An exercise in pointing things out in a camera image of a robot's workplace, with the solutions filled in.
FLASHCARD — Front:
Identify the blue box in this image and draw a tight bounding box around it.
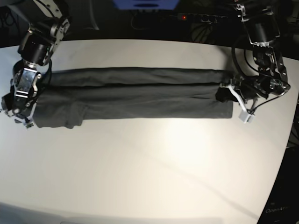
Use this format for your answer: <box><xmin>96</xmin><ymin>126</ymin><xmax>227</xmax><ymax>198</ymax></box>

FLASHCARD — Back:
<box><xmin>113</xmin><ymin>0</ymin><xmax>179</xmax><ymax>10</ymax></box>

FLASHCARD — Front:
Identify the black power strip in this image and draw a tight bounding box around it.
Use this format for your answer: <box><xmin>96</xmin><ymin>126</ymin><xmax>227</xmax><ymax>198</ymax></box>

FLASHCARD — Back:
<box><xmin>177</xmin><ymin>13</ymin><xmax>230</xmax><ymax>23</ymax></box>

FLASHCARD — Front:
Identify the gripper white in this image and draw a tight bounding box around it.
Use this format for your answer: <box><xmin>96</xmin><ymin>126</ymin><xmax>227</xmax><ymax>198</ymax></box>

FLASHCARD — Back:
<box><xmin>1</xmin><ymin>93</ymin><xmax>39</xmax><ymax>128</ymax></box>
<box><xmin>215</xmin><ymin>77</ymin><xmax>291</xmax><ymax>124</ymax></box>

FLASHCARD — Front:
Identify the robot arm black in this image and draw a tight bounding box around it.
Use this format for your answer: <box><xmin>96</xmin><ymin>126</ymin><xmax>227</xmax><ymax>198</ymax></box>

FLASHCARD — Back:
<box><xmin>1</xmin><ymin>0</ymin><xmax>71</xmax><ymax>128</ymax></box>
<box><xmin>219</xmin><ymin>0</ymin><xmax>291</xmax><ymax>123</ymax></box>

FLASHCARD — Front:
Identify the grey T-shirt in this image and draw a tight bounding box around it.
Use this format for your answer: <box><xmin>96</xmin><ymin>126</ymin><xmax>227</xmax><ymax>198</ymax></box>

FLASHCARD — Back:
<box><xmin>33</xmin><ymin>67</ymin><xmax>233</xmax><ymax>128</ymax></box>

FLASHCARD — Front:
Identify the black OpenArm base box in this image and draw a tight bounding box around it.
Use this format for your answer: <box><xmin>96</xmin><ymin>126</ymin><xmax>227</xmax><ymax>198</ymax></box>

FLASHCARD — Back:
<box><xmin>258</xmin><ymin>147</ymin><xmax>299</xmax><ymax>224</ymax></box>

